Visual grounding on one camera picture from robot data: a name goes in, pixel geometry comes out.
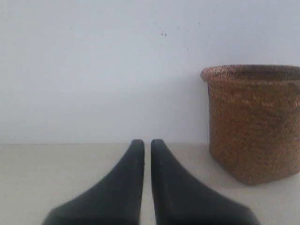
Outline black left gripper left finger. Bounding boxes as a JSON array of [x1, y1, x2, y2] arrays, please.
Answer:
[[43, 139, 145, 225]]

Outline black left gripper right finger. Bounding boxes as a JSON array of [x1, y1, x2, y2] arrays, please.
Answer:
[[151, 139, 258, 225]]

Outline brown woven wicker basket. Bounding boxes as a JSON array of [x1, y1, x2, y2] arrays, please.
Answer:
[[201, 65, 300, 185]]

